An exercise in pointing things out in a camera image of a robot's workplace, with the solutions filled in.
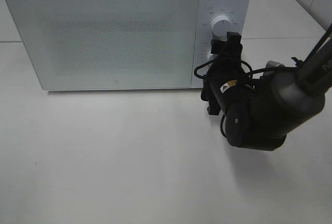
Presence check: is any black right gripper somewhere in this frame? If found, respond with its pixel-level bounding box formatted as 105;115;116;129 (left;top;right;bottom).
201;32;254;117

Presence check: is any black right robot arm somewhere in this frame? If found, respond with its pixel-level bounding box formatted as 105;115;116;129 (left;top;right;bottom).
195;29;331;151

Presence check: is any white microwave knob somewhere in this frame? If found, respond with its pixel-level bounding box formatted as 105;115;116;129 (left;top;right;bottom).
210;13;232;37
206;51;218;62

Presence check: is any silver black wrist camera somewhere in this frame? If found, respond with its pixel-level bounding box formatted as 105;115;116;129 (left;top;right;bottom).
266;61;285;68

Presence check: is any white microwave door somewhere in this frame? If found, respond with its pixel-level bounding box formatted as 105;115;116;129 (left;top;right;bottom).
6;0;198;91

